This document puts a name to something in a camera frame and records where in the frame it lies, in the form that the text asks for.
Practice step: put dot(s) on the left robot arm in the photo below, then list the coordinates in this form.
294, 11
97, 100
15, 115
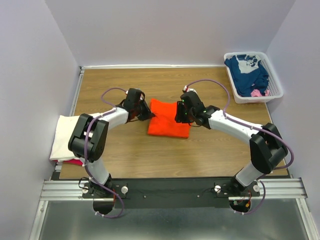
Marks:
89, 135

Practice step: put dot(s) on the white plastic laundry basket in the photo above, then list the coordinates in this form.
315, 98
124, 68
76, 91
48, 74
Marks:
276, 91

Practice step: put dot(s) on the white folded t-shirt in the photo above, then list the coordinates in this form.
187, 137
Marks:
64, 129

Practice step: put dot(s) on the magenta folded t-shirt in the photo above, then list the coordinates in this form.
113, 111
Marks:
73, 161

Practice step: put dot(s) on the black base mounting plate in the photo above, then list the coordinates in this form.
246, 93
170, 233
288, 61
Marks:
170, 193

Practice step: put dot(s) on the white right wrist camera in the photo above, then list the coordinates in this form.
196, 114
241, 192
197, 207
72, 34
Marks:
187, 89

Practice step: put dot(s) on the orange t-shirt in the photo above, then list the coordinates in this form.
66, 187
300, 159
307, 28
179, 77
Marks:
163, 124

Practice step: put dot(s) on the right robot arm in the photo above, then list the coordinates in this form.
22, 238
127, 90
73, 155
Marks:
266, 146

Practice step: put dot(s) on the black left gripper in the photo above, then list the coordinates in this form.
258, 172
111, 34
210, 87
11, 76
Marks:
145, 111

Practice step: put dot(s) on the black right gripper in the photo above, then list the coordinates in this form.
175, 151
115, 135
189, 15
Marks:
180, 112

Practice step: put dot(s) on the navy blue printed t-shirt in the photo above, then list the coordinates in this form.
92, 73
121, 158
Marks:
247, 73

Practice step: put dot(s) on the pink garment in basket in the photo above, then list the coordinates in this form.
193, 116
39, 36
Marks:
257, 93

